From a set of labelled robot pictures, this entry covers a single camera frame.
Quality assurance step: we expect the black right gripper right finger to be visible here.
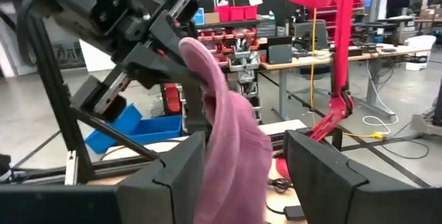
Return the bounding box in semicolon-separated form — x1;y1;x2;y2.
283;129;442;224

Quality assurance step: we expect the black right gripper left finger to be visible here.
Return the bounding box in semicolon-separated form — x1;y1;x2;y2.
0;131;207;224

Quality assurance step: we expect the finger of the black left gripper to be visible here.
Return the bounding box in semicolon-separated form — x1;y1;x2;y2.
119;42;208;90
148;9;198;57

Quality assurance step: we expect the maroon cap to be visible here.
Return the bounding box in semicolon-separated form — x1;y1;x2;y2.
178;37;273;224

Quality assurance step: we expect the blue carton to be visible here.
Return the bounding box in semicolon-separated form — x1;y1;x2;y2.
193;8;206;26

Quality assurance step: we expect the red storage bin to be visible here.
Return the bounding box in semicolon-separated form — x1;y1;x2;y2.
162;82;182;116

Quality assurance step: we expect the cardboard box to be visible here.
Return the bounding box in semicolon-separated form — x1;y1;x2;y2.
204;12;221;25

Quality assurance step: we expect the black power adapter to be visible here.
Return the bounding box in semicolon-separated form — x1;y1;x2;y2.
283;205;307;222

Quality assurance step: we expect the red plastic bin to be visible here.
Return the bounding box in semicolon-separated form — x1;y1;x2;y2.
229;6;245;22
214;5;231;23
243;5;258;21

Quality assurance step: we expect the blue plastic bin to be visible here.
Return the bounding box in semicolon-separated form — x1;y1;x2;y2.
84;103;144;155
128;114;183;146

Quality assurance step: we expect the yellow extension plug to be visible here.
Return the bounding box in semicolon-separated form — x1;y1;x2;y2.
343;131;385;140

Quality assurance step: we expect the storage bin rack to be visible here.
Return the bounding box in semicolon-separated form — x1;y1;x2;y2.
195;26;264;123

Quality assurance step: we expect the black monitor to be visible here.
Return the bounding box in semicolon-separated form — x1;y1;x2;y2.
267;36;294;65
294;19;329;50

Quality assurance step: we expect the long wooden desk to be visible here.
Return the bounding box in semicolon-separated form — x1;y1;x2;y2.
258;45;433;122

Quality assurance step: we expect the red desk lamp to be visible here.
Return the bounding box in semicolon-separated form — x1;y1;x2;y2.
271;0;357;180

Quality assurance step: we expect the white bin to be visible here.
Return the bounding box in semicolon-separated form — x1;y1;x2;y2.
403;35;437;72

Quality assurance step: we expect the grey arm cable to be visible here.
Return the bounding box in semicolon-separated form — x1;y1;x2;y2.
16;0;70;59

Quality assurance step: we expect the black cable bundle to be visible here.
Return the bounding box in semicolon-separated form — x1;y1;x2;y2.
267;177;294;194

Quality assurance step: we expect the black floor cable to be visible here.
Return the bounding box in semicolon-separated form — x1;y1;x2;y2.
378;136;430;160

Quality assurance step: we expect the white floor cable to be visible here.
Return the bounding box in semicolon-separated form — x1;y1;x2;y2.
361;114;399;127

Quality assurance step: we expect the yellow hanging cord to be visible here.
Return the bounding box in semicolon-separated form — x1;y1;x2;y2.
309;8;317;110

